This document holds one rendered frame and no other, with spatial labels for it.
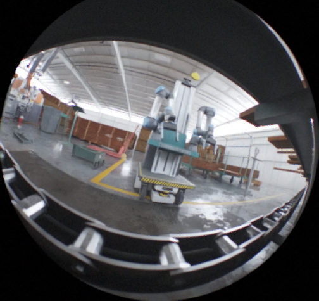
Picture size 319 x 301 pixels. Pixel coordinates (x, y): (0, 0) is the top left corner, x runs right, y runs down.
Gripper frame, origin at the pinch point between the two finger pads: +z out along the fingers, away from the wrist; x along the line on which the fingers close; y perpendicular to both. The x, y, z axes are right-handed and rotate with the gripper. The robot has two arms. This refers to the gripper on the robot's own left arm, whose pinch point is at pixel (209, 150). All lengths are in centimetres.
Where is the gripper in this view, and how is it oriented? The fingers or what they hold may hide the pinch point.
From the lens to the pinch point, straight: 105.2
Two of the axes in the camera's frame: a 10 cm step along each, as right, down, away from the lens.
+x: 9.2, 3.9, 0.4
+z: -3.3, 8.2, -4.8
